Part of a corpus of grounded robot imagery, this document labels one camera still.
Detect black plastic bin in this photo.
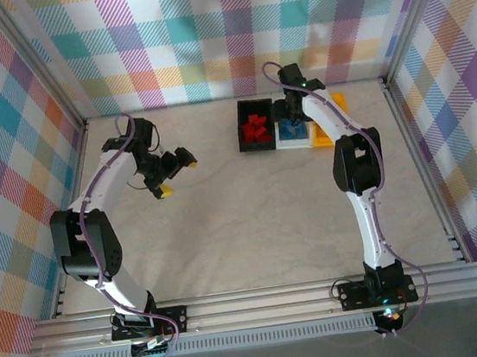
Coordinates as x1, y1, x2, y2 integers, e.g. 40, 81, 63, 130
232, 96, 282, 156

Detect long aluminium base rail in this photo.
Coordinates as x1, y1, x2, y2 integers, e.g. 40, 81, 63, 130
23, 261, 477, 357

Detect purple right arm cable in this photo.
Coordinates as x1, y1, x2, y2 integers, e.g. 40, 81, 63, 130
261, 45, 435, 349

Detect aluminium frame post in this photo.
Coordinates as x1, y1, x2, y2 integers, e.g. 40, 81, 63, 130
0, 0, 90, 138
371, 0, 471, 90

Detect grey slotted cable duct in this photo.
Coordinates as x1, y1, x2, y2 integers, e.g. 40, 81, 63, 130
51, 316, 380, 357

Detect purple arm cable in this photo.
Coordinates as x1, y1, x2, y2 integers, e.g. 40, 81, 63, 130
66, 109, 184, 357
261, 45, 435, 349

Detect yellow plastic bin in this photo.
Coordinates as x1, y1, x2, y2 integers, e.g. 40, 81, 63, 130
304, 90, 355, 151

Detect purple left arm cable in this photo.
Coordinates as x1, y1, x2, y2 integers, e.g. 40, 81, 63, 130
66, 109, 184, 357

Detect white plastic bin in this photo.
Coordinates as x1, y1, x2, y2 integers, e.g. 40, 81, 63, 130
269, 93, 319, 153

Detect aluminium side rail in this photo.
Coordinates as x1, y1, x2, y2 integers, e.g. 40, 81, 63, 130
27, 118, 113, 320
378, 68, 476, 272

